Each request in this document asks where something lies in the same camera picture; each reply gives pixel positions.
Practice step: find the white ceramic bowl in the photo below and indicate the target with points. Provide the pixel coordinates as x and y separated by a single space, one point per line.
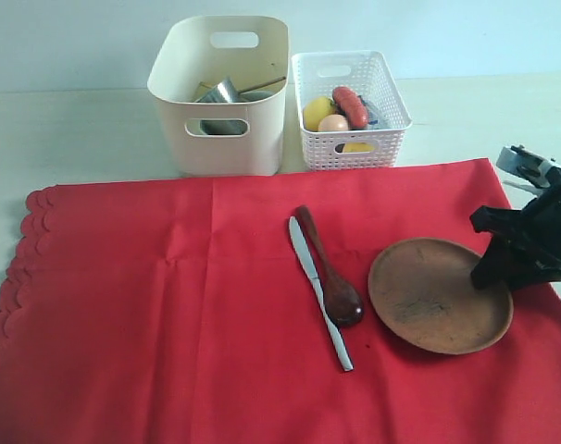
223 127

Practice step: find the cream plastic bin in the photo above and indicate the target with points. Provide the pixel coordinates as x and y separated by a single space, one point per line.
247 49

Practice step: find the red sausage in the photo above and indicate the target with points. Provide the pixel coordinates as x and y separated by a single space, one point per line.
352 106

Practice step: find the yellow lemon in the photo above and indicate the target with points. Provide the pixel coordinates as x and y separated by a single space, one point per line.
316 110

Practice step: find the blue white milk carton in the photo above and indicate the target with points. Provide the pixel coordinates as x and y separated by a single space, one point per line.
376 120

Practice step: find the white perforated plastic basket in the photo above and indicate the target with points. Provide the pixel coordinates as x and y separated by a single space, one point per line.
368 75

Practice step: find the silver table knife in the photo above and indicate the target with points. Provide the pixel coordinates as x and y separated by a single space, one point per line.
306 261

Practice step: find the brown wooden plate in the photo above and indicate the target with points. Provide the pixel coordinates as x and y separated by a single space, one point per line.
421 290

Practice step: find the brown egg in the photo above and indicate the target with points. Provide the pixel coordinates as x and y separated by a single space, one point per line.
334 123

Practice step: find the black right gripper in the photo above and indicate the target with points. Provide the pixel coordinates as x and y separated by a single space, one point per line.
525 248

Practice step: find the stainless steel cup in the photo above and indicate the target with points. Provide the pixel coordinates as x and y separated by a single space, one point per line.
224 92

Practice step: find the dark wooden spoon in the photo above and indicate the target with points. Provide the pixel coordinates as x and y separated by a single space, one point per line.
342 302

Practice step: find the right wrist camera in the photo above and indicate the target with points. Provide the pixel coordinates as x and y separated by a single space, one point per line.
541 173

